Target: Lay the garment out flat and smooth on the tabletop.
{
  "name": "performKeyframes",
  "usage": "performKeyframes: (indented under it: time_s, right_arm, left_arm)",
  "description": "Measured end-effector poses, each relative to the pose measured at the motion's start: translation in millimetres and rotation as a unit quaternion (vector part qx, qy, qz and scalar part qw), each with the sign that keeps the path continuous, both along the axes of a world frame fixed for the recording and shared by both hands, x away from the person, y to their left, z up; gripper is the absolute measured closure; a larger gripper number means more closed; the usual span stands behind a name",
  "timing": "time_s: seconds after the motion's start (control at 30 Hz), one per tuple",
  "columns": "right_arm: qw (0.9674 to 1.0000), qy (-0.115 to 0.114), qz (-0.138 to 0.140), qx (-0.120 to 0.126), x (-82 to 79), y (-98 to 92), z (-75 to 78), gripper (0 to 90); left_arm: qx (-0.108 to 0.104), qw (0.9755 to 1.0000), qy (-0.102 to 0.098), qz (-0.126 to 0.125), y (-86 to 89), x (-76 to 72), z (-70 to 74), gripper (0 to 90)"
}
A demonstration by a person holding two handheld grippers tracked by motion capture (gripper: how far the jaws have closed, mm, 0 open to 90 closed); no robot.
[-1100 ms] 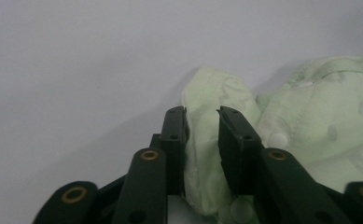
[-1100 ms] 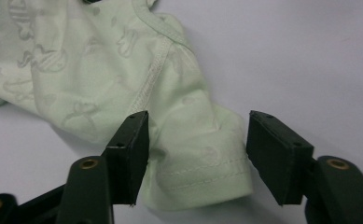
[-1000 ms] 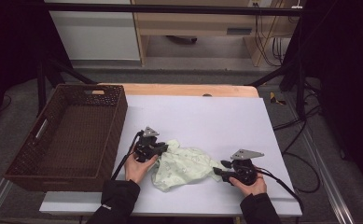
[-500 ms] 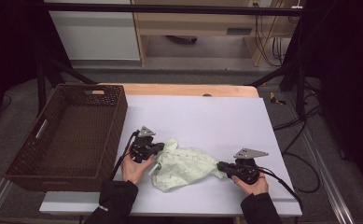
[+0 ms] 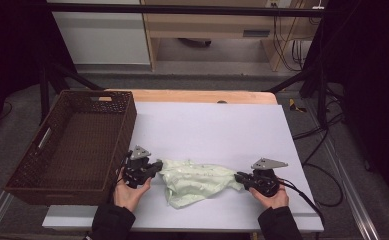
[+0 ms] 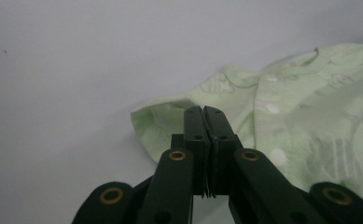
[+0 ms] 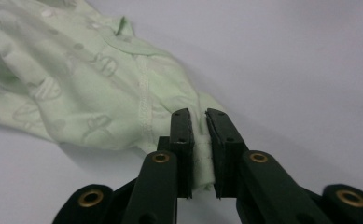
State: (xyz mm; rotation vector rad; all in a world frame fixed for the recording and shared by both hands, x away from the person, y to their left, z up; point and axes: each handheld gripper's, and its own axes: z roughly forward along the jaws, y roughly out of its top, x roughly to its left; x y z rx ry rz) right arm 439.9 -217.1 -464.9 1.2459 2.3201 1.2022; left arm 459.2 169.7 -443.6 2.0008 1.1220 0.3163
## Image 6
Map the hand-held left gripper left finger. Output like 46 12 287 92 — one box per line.
183 105 212 198

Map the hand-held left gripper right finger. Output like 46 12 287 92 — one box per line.
202 105 244 198

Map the light green baby garment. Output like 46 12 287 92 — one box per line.
130 42 363 210

